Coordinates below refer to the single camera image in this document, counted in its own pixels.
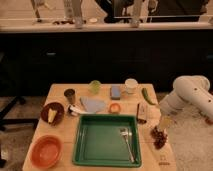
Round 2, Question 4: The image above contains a bunch of dark grapes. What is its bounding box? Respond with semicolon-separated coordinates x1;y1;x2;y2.
151;127;167;149

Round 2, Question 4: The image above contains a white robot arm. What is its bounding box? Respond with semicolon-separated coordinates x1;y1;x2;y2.
157;75;213;131

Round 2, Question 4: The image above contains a green plastic tray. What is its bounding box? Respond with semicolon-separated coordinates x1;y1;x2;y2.
72;114;142;168

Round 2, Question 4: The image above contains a black marker pen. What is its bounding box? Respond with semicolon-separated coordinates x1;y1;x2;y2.
136;103;140;121

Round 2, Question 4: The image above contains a metal fork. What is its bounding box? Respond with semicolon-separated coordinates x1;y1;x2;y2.
120;128;135;163

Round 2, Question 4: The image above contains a white mug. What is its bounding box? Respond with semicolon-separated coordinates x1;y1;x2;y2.
125;78;138;94

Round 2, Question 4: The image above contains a small orange dish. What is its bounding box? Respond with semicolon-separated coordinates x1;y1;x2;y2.
109;103;121;114

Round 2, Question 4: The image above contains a blue sponge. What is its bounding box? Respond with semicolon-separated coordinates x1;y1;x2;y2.
110;85;121;100

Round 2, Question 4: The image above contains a green translucent cup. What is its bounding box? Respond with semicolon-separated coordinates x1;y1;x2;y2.
89;80;101;94

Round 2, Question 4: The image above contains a black and white utensil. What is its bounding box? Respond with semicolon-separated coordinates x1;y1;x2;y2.
68;105;86;116

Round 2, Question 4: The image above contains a metal cup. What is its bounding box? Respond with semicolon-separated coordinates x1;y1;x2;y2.
64;89;75;104

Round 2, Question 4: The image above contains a yellow cheese wedge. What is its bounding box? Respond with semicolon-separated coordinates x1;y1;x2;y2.
48;109;57;123

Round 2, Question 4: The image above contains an orange bowl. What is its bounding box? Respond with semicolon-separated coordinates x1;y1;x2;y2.
30;135;62;169

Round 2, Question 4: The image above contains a black office chair base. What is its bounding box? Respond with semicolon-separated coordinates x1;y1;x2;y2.
0;96;38;131

